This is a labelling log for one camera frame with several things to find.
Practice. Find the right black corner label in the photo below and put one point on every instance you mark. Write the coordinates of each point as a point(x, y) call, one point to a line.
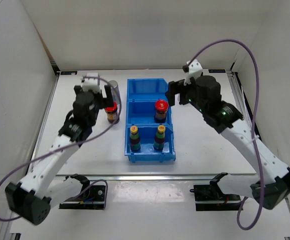
point(216, 71)

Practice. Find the black corner label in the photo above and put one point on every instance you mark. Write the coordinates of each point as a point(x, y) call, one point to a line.
point(68, 73)
point(216, 71)

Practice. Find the left silver-capped spice shaker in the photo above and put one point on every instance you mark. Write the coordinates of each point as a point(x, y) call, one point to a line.
point(115, 91)

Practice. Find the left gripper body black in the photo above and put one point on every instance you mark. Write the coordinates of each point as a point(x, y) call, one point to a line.
point(99, 101)

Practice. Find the blue bin middle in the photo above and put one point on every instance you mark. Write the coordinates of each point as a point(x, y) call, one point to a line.
point(141, 113)

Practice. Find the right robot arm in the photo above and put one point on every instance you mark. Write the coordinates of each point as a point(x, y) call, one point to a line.
point(272, 182)

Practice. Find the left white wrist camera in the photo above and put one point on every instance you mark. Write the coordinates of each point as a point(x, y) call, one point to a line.
point(91, 83)

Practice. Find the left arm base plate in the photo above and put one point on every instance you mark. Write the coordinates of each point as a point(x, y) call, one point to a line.
point(95, 198)

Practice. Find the left black corner label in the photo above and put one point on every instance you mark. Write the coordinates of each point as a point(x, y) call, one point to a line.
point(68, 73)

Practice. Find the blue bin far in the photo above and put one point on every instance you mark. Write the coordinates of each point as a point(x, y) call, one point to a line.
point(146, 89)

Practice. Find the left side aluminium rail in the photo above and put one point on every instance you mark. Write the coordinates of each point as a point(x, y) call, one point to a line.
point(6, 226)

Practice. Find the right side aluminium rail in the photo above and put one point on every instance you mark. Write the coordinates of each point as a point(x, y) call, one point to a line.
point(241, 100)

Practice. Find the yellow-cap sauce bottle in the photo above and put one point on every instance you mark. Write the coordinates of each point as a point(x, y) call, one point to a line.
point(159, 139)
point(134, 138)

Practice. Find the aluminium table edge rail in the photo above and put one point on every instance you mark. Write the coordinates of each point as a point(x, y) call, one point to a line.
point(151, 177)

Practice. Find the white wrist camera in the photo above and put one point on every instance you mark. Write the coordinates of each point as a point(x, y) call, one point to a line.
point(192, 70)
point(91, 83)

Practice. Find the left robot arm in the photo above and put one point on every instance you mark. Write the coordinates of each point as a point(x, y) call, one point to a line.
point(33, 197)

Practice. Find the blue bin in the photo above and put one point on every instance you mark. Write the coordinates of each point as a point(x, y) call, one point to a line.
point(141, 113)
point(146, 89)
point(147, 152)

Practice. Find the red-lid sauce jar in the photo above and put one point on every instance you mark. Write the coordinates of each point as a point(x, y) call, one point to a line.
point(112, 113)
point(161, 109)

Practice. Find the blue bin near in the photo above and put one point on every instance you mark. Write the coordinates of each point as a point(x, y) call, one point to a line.
point(147, 152)

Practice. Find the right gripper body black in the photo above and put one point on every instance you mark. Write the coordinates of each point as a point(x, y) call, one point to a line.
point(187, 92)

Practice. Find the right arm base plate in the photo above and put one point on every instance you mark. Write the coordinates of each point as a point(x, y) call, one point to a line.
point(208, 201)

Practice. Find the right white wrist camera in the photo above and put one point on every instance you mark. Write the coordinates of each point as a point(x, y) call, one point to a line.
point(192, 70)

